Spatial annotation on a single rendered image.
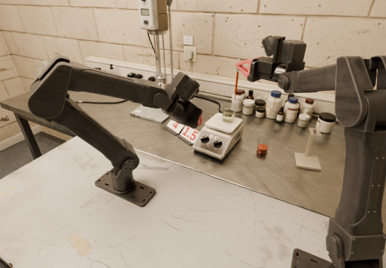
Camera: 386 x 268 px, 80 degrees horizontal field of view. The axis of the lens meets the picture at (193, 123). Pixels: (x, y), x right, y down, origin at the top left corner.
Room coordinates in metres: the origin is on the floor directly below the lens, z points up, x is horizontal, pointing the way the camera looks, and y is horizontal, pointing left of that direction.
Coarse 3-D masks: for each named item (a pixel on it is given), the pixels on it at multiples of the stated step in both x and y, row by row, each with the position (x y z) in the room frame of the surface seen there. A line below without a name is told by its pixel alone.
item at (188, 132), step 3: (186, 126) 0.86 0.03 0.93; (186, 129) 0.84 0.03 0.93; (189, 129) 0.84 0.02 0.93; (192, 129) 0.83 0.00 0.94; (183, 132) 0.84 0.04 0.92; (186, 132) 0.83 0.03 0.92; (189, 132) 0.82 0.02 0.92; (192, 132) 0.82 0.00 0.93; (195, 132) 0.81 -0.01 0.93; (186, 135) 0.82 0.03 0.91; (189, 135) 0.81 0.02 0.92; (192, 135) 0.80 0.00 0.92; (195, 135) 0.80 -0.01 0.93; (189, 138) 0.80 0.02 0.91; (192, 138) 0.79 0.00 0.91; (195, 138) 0.78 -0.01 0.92; (192, 141) 0.78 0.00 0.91
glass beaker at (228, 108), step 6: (228, 102) 0.84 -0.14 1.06; (234, 102) 0.82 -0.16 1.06; (222, 108) 0.81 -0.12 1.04; (228, 108) 0.79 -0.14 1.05; (234, 108) 0.80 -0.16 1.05; (222, 114) 0.81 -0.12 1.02; (228, 114) 0.79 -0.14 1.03; (234, 114) 0.80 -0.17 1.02; (222, 120) 0.80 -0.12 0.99; (228, 120) 0.79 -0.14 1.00
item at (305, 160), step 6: (312, 132) 0.66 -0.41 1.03; (318, 132) 0.66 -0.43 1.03; (312, 138) 0.68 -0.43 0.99; (306, 150) 0.68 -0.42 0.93; (300, 156) 0.68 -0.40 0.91; (306, 156) 0.68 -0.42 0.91; (312, 156) 0.68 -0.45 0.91; (300, 162) 0.64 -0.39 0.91; (306, 162) 0.64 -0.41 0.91; (312, 162) 0.64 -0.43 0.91; (318, 162) 0.64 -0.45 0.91; (306, 168) 0.62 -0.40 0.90; (312, 168) 0.62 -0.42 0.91; (318, 168) 0.61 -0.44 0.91
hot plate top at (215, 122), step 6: (216, 114) 0.87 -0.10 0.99; (210, 120) 0.82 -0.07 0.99; (216, 120) 0.82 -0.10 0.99; (234, 120) 0.82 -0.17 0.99; (240, 120) 0.82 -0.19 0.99; (210, 126) 0.77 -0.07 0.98; (216, 126) 0.77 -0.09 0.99; (222, 126) 0.77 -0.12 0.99; (228, 126) 0.77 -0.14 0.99; (234, 126) 0.77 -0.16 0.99; (228, 132) 0.73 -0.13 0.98
